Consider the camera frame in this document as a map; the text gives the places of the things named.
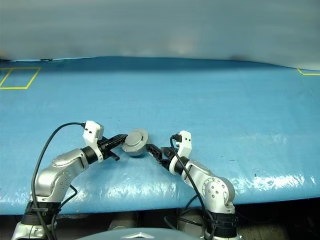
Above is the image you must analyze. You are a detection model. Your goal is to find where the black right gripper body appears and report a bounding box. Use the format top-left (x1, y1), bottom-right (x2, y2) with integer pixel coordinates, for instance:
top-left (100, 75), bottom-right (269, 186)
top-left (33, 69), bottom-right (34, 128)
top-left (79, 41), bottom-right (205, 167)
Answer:
top-left (159, 147), bottom-right (175, 171)

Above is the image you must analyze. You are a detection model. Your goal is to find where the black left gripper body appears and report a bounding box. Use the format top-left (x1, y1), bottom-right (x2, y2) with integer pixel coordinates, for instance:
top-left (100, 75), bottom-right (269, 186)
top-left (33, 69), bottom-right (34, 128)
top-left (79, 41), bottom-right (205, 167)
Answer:
top-left (97, 138), bottom-right (121, 162)

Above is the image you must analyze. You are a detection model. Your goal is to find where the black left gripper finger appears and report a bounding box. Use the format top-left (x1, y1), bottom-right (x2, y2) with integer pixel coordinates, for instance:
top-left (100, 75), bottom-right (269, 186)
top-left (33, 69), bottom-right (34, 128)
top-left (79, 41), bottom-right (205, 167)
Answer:
top-left (108, 140), bottom-right (124, 151)
top-left (107, 133), bottom-right (129, 144)

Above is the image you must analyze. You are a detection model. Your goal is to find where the silver round motor stator housing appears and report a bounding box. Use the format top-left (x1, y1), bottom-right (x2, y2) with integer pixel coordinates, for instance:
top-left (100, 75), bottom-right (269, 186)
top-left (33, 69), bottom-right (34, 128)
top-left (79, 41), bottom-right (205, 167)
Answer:
top-left (121, 128), bottom-right (150, 159)

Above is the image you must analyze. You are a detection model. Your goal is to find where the grey round cylinder under table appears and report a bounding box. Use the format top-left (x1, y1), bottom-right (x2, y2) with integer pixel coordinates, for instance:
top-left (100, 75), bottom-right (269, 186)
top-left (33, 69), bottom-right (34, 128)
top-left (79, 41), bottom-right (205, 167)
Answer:
top-left (107, 212), bottom-right (137, 231)
top-left (176, 208), bottom-right (205, 238)

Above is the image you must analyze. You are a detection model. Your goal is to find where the blue plastic table cover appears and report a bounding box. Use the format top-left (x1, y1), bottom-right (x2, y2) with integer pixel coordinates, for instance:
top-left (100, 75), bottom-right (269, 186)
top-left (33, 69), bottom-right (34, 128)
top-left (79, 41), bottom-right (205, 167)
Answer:
top-left (0, 56), bottom-right (320, 216)

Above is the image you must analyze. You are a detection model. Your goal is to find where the grey rounded cover with emblem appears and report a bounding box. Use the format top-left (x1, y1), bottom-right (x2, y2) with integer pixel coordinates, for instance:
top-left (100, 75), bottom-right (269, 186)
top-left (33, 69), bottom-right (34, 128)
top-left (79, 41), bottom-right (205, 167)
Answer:
top-left (78, 226), bottom-right (201, 240)

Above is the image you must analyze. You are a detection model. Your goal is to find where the large yellow tape rectangle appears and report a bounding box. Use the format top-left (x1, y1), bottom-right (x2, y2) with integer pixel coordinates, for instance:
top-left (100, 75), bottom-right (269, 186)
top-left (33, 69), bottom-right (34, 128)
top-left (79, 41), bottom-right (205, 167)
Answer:
top-left (0, 67), bottom-right (41, 90)

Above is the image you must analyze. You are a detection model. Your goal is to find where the small yellow tape outline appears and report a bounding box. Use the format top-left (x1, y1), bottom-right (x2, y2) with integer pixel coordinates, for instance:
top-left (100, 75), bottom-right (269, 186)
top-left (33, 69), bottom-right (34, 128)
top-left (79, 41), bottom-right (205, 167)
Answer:
top-left (297, 68), bottom-right (320, 76)

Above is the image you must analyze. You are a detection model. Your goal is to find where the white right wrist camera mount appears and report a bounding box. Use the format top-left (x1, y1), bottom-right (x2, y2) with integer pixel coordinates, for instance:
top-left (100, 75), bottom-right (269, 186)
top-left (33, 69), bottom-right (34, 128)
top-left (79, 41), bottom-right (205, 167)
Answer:
top-left (168, 129), bottom-right (193, 175)

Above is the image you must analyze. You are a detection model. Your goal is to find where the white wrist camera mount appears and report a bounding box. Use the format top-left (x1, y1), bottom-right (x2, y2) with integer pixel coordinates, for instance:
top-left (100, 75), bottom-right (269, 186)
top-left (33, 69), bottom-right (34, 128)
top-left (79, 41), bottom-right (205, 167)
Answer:
top-left (82, 120), bottom-right (105, 163)
top-left (168, 129), bottom-right (193, 175)

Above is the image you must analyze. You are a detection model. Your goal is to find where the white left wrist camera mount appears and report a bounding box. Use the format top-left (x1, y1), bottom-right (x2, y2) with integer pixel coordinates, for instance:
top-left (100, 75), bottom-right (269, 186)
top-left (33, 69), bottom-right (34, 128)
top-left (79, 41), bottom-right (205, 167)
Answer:
top-left (82, 120), bottom-right (105, 163)

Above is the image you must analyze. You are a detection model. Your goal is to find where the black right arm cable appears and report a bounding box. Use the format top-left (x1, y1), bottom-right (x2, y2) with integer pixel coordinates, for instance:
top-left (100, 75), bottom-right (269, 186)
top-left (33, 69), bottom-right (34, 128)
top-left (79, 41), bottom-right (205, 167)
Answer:
top-left (169, 134), bottom-right (217, 240)

